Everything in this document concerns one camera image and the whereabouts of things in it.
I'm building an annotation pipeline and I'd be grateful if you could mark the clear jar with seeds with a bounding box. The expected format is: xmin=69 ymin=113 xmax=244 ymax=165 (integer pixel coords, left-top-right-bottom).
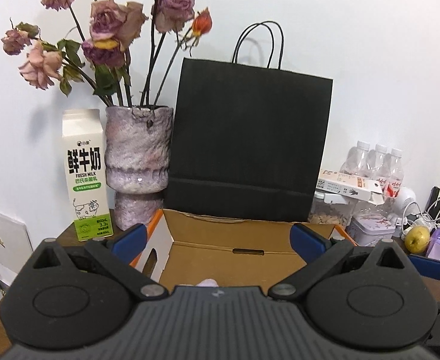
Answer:
xmin=308 ymin=190 xmax=357 ymax=229

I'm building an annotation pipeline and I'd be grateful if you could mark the right water bottle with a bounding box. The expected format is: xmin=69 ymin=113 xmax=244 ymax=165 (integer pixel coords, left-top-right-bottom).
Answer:
xmin=384 ymin=148 xmax=404 ymax=198

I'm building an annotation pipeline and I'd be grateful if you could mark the small white round device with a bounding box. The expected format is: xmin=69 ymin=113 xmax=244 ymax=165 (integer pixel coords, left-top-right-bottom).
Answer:
xmin=392 ymin=187 xmax=416 ymax=216

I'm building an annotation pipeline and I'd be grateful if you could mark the left water bottle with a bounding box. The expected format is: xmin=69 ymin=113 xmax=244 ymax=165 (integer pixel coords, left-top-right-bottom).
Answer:
xmin=340 ymin=141 xmax=370 ymax=176

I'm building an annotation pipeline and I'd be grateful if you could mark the water bottle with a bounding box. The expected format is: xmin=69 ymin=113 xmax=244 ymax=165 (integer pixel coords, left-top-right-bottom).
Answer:
xmin=365 ymin=144 xmax=388 ymax=180
xmin=340 ymin=141 xmax=370 ymax=176
xmin=384 ymin=148 xmax=404 ymax=198

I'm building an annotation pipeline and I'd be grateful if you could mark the white charging cable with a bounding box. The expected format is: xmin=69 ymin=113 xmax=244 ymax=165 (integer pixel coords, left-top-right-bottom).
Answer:
xmin=400 ymin=198 xmax=440 ymax=239

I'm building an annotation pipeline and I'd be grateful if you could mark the white green milk carton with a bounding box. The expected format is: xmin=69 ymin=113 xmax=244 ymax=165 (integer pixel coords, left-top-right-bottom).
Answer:
xmin=62 ymin=109 xmax=113 ymax=242

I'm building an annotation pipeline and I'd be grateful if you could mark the white booklet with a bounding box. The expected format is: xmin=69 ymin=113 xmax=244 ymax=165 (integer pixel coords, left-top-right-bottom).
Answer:
xmin=0 ymin=213 xmax=32 ymax=273

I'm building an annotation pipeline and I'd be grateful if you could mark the black charger adapter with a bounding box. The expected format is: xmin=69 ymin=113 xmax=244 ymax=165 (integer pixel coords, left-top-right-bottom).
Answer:
xmin=425 ymin=186 xmax=440 ymax=218

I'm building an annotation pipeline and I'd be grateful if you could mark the lavender tin box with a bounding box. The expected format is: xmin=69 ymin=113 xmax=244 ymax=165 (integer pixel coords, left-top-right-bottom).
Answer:
xmin=346 ymin=213 xmax=396 ymax=246

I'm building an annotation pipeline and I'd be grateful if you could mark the dried rose bouquet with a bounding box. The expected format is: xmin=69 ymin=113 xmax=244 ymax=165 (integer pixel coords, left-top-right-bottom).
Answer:
xmin=1 ymin=0 xmax=213 ymax=111

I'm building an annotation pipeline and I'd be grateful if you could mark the flat white carton box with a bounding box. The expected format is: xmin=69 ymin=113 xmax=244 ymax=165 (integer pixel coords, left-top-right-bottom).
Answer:
xmin=316 ymin=169 xmax=384 ymax=206

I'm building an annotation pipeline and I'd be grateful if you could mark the middle water bottle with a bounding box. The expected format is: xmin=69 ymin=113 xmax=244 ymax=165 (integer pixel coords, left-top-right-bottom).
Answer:
xmin=365 ymin=144 xmax=388 ymax=180

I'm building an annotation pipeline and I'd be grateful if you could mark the black paper bag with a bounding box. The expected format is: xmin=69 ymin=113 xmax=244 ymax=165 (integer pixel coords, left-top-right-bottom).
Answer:
xmin=163 ymin=20 xmax=334 ymax=223

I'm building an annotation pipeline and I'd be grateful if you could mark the red pumpkin cardboard box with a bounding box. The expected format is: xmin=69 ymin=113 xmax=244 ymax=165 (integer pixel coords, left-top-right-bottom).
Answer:
xmin=131 ymin=209 xmax=350 ymax=291

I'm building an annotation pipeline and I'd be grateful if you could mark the yellow green apple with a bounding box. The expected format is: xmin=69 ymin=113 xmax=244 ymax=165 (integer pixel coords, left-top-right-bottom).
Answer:
xmin=404 ymin=225 xmax=430 ymax=254

